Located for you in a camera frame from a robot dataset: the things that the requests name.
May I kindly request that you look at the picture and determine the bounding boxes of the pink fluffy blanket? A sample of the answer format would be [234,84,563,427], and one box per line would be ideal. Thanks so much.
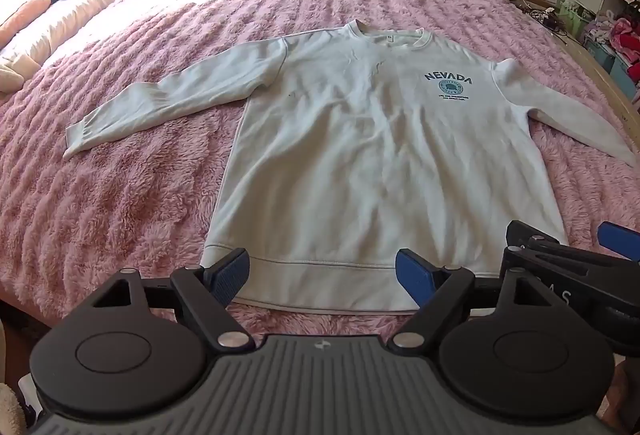
[0,0,640,331]

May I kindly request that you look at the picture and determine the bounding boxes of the green basket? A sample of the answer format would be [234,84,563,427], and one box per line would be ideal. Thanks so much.
[557,0,597,39]

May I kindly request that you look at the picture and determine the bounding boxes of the black cables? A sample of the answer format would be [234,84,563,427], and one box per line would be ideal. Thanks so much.
[529,6,568,34]

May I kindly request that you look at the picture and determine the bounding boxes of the cream quilt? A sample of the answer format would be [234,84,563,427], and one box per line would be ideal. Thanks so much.
[0,0,136,83]

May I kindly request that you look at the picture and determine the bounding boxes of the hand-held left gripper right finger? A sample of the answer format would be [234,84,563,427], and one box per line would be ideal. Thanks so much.
[390,249,548,350]

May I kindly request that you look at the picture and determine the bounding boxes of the blue storage bin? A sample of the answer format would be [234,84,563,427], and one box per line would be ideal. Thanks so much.
[585,37,640,100]

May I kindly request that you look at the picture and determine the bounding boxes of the peach cushion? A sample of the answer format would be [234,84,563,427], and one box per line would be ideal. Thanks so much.
[0,0,52,48]

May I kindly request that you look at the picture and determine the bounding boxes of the pile of clothes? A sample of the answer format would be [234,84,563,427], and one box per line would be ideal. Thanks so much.
[587,12,640,80]

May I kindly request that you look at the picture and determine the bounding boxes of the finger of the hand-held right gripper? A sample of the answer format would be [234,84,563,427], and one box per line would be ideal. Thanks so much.
[505,220,604,268]
[597,221,640,258]

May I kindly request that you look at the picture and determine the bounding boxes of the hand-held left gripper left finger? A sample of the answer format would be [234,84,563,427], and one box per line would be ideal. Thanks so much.
[94,248,255,351]

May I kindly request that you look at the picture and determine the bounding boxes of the white printed sweatshirt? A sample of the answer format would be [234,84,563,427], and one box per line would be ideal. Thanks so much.
[62,19,637,316]

